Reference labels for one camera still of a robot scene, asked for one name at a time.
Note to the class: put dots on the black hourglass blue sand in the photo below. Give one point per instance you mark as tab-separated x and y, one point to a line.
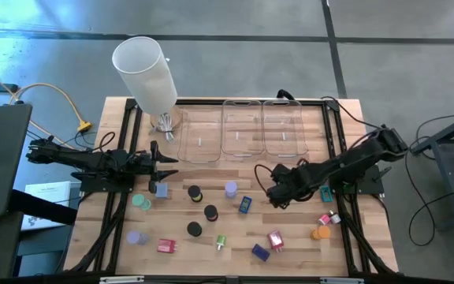
194	229

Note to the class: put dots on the teal digital timer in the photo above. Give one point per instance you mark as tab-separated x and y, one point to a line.
325	193

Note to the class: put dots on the white paper box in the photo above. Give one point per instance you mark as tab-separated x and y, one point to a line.
49	193

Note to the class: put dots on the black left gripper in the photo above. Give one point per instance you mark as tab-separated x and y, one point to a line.
144	163

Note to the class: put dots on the grey-blue wall charger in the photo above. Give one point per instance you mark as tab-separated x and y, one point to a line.
161	191

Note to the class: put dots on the black hourglass red sand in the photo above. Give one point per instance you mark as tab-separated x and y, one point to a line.
210	211

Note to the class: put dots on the pink wall charger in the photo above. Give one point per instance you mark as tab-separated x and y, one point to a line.
324	219

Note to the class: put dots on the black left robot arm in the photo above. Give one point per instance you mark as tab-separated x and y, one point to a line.
93	159

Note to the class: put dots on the green wall charger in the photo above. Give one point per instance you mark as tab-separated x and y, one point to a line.
221	240

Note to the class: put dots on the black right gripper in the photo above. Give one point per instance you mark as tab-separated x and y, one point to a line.
286	181

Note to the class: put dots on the orange hourglass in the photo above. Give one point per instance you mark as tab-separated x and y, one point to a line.
323	232

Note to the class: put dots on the dark grey side table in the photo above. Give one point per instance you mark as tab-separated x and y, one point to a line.
451	158

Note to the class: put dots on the clear plastic bin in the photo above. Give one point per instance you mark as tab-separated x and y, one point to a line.
243	114
199	118
284	114

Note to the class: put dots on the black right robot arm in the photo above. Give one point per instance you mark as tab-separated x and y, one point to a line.
349	158

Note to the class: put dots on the red wall charger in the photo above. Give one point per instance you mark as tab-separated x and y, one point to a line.
166	245
275	239

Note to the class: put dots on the dark purple digital timer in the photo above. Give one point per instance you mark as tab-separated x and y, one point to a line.
260	252

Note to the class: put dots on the white cylindrical table lamp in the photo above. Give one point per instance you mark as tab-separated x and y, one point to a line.
144	75

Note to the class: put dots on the blue digital timer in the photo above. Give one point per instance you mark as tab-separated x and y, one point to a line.
245	205

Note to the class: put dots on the grey table-level camera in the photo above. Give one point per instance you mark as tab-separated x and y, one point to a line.
232	280

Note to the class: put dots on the black bar beside monitor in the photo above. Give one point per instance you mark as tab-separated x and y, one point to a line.
42	207

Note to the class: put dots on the silver metal bracket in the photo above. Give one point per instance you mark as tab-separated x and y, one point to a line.
121	279
342	281

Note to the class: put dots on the purple hourglass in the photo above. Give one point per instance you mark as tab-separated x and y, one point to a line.
231	187
133	237

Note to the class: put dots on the black hourglass yellow sand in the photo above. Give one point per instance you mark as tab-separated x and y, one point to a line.
194	192

